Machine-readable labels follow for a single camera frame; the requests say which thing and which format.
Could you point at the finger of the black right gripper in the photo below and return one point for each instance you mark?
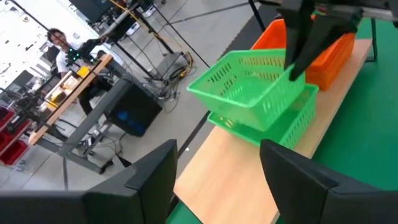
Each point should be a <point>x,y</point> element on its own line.
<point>329,31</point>
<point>295,31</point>

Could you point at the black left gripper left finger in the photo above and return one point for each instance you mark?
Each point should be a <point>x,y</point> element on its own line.
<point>146,186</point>

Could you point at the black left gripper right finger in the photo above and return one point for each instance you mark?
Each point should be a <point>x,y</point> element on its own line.
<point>298,193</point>

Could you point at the red plastic basket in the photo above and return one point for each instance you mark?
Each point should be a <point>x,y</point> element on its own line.
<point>276,21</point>
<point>273,26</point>
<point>332,65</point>

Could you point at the green plastic basket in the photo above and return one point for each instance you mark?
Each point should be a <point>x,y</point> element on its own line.
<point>248,93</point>
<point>298,124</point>

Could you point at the black computer tower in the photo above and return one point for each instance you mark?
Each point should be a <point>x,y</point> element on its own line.
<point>133,109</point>

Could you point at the green table mat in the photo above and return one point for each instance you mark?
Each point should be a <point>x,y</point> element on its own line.
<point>357,124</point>

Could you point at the wooden desk top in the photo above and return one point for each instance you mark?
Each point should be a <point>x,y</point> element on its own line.
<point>66,104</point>

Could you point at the yellow desk object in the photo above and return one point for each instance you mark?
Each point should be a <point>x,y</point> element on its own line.
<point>83,71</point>

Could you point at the red storage bin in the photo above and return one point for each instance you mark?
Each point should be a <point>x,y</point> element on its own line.
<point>18,132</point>
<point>14,154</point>
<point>6,116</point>

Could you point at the person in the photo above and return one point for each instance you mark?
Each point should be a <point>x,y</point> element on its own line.
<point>63,62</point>

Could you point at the black robot with green lights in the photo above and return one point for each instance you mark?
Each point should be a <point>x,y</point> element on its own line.
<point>84,49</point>

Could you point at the wooden workbench with metal frame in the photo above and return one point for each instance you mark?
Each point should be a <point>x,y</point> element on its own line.
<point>93,116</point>

